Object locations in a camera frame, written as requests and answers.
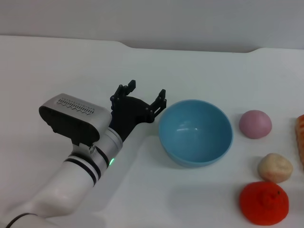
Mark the orange toy tangerine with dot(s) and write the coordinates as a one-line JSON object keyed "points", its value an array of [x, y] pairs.
{"points": [[263, 204]]}

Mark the blue bowl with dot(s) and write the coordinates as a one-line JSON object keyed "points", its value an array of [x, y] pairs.
{"points": [[194, 135]]}

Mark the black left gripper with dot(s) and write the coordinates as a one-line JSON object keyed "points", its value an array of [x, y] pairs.
{"points": [[129, 111]]}

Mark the silver black wrist camera box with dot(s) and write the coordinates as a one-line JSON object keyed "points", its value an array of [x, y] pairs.
{"points": [[71, 116]]}

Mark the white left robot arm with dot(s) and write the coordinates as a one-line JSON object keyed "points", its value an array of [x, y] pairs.
{"points": [[71, 180]]}

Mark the pink toy peach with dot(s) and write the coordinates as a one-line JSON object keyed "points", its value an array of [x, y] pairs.
{"points": [[255, 124]]}

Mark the orange striped toy food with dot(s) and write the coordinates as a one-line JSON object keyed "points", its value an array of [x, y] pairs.
{"points": [[300, 140]]}

